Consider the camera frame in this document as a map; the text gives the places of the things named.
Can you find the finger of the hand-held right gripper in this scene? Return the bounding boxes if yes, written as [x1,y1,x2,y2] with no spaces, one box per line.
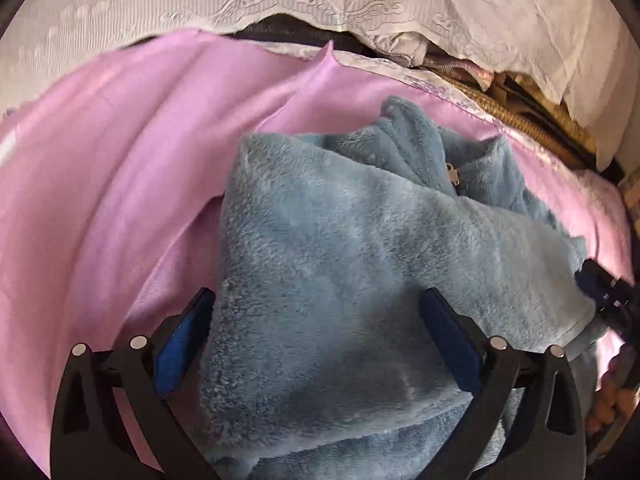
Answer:
[574,259,640,321]

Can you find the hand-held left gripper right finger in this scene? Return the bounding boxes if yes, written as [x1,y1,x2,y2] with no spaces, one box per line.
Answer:
[420,287,587,480]

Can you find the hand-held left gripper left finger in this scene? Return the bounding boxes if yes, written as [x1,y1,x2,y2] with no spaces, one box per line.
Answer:
[50,287,221,480]

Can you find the blue fleece jacket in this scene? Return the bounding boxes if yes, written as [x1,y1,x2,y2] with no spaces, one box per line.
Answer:
[197,95,608,480]

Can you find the person's right hand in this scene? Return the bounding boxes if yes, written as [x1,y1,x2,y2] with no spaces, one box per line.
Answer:
[585,350,638,438]

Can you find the woven straw mat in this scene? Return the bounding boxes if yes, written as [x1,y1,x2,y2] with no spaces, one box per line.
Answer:
[425,60,598,171]

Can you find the purple bed sheet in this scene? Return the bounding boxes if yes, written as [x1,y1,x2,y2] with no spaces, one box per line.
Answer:
[0,27,636,478]

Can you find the pink patterned folded quilt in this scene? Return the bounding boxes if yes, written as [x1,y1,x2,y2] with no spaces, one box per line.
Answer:
[425,55,496,93]

